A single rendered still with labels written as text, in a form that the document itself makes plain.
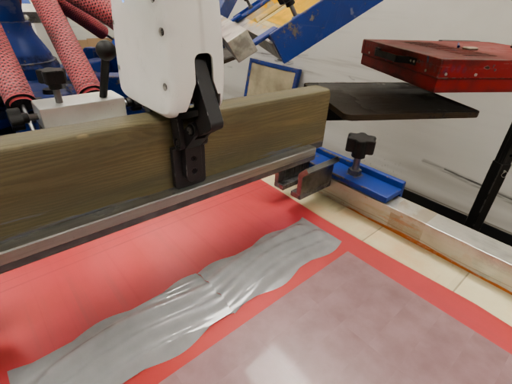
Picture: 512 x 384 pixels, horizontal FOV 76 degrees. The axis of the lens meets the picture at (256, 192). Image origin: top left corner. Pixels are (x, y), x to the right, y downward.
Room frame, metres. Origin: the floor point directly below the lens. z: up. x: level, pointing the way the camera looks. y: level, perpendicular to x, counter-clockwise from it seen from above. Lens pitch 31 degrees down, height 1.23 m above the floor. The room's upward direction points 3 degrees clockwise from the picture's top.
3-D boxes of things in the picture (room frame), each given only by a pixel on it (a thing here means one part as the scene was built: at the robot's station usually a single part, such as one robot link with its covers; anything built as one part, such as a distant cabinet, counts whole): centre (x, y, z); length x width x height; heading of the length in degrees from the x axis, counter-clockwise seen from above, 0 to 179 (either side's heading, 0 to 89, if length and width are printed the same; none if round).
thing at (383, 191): (0.51, -0.10, 0.98); 0.30 x 0.05 x 0.07; 42
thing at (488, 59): (1.23, -0.73, 1.06); 0.61 x 0.46 x 0.12; 102
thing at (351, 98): (1.07, 0.00, 0.91); 1.34 x 0.40 x 0.08; 102
